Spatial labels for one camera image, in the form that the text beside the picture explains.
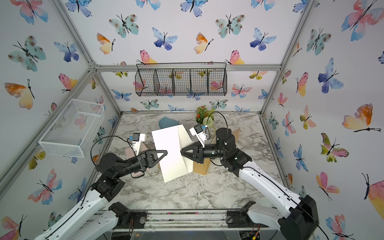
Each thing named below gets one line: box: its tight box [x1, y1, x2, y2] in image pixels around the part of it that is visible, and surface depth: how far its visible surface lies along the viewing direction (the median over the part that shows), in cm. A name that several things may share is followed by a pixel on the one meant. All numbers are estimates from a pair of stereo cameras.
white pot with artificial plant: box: [195, 105, 216, 130], surface depth 100 cm
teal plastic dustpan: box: [158, 116, 179, 129], surface depth 120 cm
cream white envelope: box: [151, 124, 194, 183], surface depth 61 cm
